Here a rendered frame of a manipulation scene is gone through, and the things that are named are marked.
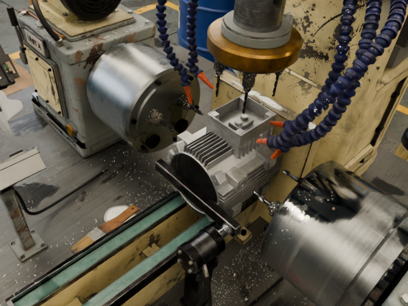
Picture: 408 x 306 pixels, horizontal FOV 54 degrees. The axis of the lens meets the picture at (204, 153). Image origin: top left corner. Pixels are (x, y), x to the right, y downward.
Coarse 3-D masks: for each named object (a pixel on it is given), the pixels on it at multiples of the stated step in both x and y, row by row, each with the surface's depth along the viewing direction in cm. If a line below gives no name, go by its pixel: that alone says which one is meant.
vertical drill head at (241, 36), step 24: (240, 0) 68; (264, 0) 66; (216, 24) 76; (240, 24) 71; (264, 24) 69; (288, 24) 73; (216, 48) 71; (240, 48) 70; (264, 48) 70; (288, 48) 71; (216, 72) 79; (264, 72) 71; (216, 96) 84
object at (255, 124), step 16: (240, 96) 93; (224, 112) 91; (240, 112) 93; (256, 112) 93; (272, 112) 89; (208, 128) 89; (224, 128) 85; (240, 128) 84; (256, 128) 85; (272, 128) 90; (240, 144) 84; (256, 144) 89
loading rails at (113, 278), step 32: (128, 224) 91; (160, 224) 95; (192, 224) 107; (96, 256) 85; (128, 256) 92; (160, 256) 86; (32, 288) 79; (64, 288) 81; (96, 288) 90; (128, 288) 79; (160, 288) 89
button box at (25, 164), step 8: (24, 152) 83; (32, 152) 84; (8, 160) 81; (16, 160) 82; (24, 160) 83; (32, 160) 84; (40, 160) 84; (0, 168) 80; (8, 168) 81; (16, 168) 82; (24, 168) 83; (32, 168) 83; (40, 168) 84; (0, 176) 80; (8, 176) 81; (16, 176) 82; (24, 176) 82; (0, 184) 80; (8, 184) 81
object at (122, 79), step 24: (120, 48) 102; (144, 48) 103; (96, 72) 101; (120, 72) 97; (144, 72) 95; (168, 72) 96; (96, 96) 101; (120, 96) 95; (144, 96) 94; (168, 96) 100; (192, 96) 107; (120, 120) 97; (144, 120) 98; (168, 120) 105; (144, 144) 104; (168, 144) 111
